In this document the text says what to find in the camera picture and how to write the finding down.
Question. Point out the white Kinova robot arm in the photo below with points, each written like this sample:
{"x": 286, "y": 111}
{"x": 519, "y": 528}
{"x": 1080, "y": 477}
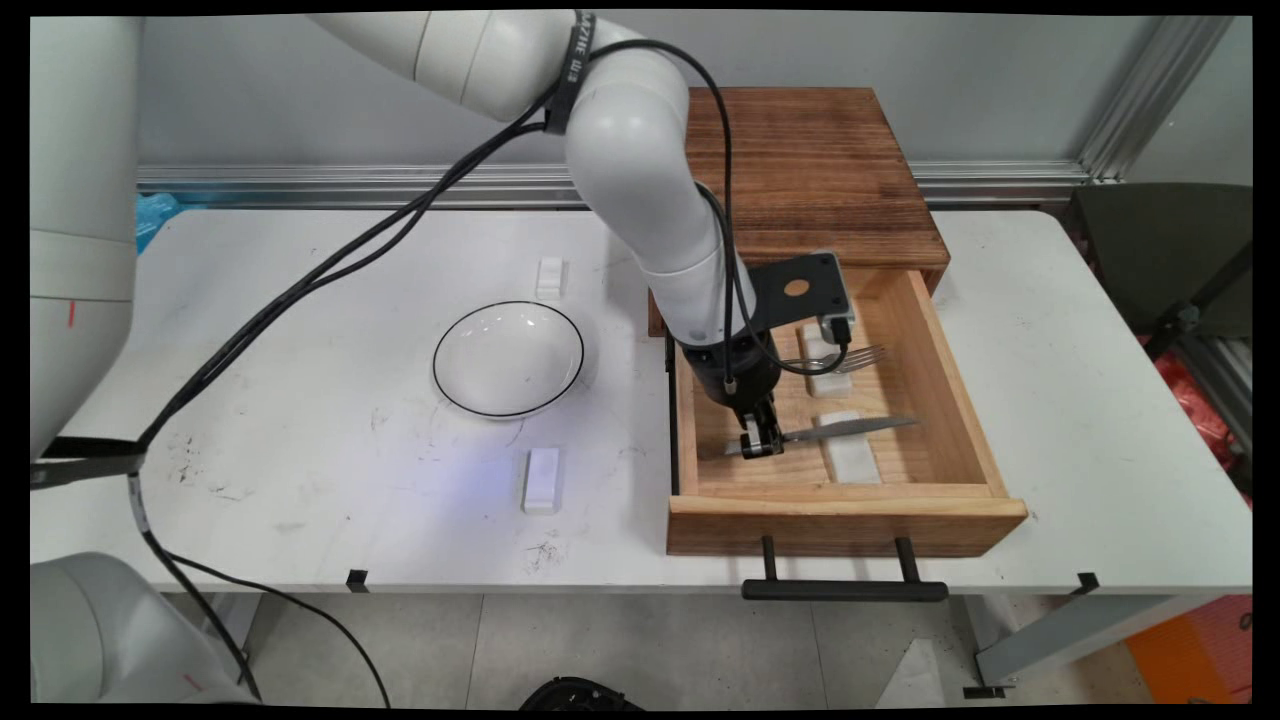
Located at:
{"x": 630, "y": 170}

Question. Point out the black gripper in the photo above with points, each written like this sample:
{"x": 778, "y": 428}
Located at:
{"x": 735, "y": 375}

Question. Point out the silver fork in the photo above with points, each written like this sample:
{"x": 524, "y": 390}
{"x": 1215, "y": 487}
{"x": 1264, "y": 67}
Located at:
{"x": 860, "y": 356}

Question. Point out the blue bubble wrap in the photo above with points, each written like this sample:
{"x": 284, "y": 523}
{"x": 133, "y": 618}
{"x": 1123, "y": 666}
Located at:
{"x": 155, "y": 215}

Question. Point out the red bag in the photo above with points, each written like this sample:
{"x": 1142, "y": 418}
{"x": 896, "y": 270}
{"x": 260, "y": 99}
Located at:
{"x": 1195, "y": 405}

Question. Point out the dark wooden cabinet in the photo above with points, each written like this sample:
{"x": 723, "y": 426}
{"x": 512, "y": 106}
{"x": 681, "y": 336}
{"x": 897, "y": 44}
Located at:
{"x": 830, "y": 170}

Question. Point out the grey table leg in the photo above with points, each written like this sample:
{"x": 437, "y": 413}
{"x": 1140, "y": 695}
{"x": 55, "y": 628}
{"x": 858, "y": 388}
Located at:
{"x": 1070, "y": 635}
{"x": 240, "y": 630}

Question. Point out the white plate with black rim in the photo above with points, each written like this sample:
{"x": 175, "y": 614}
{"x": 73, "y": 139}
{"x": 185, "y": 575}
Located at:
{"x": 508, "y": 360}

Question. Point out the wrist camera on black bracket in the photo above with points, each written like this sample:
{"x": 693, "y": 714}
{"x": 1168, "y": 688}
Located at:
{"x": 800, "y": 290}

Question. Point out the silver table knife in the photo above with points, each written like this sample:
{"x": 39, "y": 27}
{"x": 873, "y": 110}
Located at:
{"x": 850, "y": 428}

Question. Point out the light wooden drawer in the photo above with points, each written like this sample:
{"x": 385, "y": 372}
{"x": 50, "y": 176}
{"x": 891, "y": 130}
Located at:
{"x": 930, "y": 400}

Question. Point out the white cutlery rest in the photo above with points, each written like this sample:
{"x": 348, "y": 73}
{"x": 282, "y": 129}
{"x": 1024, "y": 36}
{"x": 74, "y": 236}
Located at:
{"x": 542, "y": 480}
{"x": 828, "y": 385}
{"x": 852, "y": 460}
{"x": 550, "y": 278}

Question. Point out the black chair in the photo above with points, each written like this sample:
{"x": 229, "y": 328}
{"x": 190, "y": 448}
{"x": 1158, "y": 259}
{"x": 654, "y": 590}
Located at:
{"x": 1150, "y": 250}

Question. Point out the black round floor object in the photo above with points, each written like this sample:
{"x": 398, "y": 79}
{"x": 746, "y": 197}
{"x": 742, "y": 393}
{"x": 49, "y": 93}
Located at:
{"x": 580, "y": 695}

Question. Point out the orange box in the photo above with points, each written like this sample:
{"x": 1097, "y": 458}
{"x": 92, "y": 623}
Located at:
{"x": 1195, "y": 650}

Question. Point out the black table edge clip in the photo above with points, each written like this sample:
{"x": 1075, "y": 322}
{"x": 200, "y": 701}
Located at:
{"x": 357, "y": 579}
{"x": 1087, "y": 582}

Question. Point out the horizontal aluminium rail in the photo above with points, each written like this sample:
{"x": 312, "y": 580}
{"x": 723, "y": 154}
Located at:
{"x": 350, "y": 183}

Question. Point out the slanted aluminium post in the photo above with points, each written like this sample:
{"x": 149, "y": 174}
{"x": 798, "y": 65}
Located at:
{"x": 1150, "y": 95}

